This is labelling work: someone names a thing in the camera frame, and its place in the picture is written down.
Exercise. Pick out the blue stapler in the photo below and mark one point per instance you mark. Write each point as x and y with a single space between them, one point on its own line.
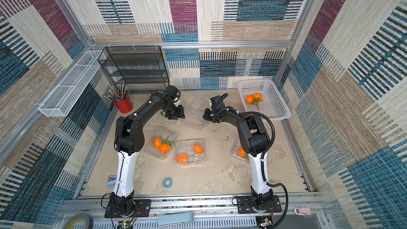
111 181

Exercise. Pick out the small pink white object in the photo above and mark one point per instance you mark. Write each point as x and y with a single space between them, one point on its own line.
303 211

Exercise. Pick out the red cup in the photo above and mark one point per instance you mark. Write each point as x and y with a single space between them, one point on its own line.
124 106

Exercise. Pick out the white plastic perforated basket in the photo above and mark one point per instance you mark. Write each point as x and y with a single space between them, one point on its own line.
273 105

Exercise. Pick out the grey tape roll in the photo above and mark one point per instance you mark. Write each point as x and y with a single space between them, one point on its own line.
81 217

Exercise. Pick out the blue tape roll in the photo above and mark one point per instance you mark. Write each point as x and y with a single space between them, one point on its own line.
167 183

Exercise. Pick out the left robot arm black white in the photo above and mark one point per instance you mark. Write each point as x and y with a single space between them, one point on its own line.
129 140

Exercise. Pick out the black wire shelf rack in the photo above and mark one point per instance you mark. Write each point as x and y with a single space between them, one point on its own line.
137 69

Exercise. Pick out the light blue flat case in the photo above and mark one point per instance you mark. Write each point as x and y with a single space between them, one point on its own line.
175 219

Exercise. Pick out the orange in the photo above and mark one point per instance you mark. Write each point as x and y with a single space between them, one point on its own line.
258 97
249 100

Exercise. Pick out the orange container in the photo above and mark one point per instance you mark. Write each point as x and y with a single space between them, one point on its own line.
198 149
164 148
182 158
156 142
241 153

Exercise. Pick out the clear clamshell container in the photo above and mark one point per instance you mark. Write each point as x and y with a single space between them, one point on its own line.
194 111
186 146
235 148
166 135

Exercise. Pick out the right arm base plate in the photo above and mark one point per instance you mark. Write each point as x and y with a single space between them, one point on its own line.
249 204

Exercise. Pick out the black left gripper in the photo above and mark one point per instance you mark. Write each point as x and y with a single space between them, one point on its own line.
180 115

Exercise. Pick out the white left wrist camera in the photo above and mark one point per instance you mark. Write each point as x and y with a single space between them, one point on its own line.
176 102

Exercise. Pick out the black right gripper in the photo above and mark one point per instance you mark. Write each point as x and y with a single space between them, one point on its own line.
208 114

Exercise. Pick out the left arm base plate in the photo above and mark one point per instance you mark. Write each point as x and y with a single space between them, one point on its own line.
120 208

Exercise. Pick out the white wire mesh wall tray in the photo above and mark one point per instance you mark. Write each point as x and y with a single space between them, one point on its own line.
66 94

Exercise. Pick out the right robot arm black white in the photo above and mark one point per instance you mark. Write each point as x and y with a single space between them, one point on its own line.
257 135

